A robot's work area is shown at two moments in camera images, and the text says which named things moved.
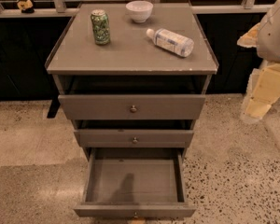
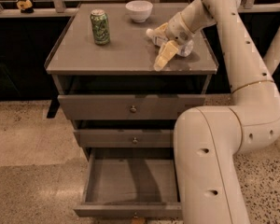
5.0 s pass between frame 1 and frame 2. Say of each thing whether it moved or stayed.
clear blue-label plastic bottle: stayed
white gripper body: moved
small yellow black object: stayed
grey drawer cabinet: stayed
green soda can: stayed
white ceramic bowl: stayed
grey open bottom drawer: stayed
